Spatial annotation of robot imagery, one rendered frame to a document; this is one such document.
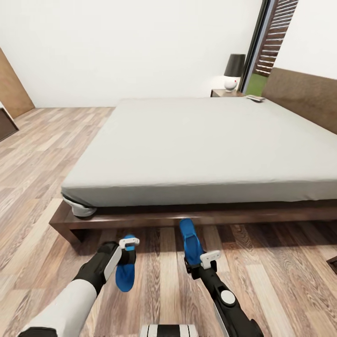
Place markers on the sandal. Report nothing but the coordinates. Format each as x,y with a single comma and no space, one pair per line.
192,246
125,275

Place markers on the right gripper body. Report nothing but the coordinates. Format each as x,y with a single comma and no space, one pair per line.
198,271

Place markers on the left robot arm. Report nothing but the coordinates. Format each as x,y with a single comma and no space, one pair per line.
67,314

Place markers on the fixed window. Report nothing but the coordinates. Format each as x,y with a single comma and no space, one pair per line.
272,24

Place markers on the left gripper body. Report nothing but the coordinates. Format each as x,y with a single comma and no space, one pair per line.
129,258

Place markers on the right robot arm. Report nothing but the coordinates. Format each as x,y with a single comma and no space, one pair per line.
232,319

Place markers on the bed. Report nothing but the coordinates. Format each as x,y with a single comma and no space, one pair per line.
215,160

